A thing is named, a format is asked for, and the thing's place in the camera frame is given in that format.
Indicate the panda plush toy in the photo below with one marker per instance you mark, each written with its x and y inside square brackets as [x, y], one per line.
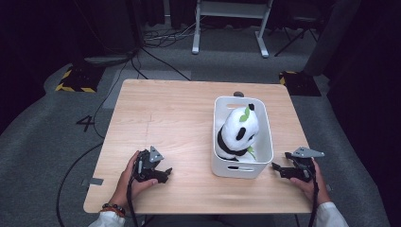
[236, 129]

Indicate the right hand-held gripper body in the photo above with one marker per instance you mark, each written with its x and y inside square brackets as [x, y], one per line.
[304, 165]

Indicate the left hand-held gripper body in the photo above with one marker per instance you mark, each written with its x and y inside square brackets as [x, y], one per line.
[145, 167]

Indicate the black yellow striped base plate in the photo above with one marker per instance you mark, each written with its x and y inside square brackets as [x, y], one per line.
[80, 78]
[299, 83]

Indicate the grey tape piece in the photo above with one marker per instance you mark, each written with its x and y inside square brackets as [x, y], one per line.
[96, 181]

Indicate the black tripod stand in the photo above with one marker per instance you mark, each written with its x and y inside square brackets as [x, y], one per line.
[296, 36]

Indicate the person's left hand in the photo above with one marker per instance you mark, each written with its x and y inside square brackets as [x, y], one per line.
[126, 189]

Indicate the white plastic storage bin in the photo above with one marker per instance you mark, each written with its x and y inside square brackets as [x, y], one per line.
[239, 170]

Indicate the person's right hand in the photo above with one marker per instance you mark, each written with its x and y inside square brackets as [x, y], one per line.
[317, 189]

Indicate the grey round stand base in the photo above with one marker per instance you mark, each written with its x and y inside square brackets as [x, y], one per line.
[107, 59]

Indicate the grey curtain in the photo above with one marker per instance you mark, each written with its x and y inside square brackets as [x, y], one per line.
[331, 38]

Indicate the white metal desk frame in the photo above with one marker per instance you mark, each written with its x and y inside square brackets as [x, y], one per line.
[231, 9]

